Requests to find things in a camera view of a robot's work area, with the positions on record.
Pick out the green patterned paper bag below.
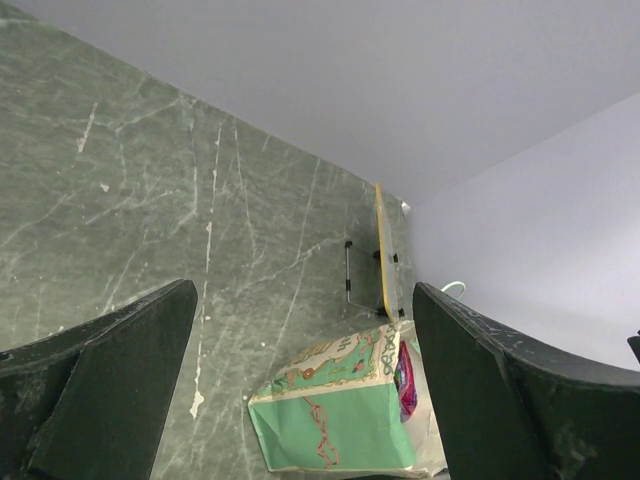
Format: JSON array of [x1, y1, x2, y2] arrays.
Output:
[[248, 320, 447, 478]]

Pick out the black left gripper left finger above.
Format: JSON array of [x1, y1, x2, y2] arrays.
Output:
[[1, 279, 198, 479]]

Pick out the purple Fox's berries candy bag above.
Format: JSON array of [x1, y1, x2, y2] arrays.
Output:
[[394, 341, 418, 422]]

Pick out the yellow framed whiteboard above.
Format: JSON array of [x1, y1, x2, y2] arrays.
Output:
[[375, 183, 405, 323]]

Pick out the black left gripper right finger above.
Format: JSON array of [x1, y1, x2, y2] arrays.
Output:
[[413, 283, 639, 479]]

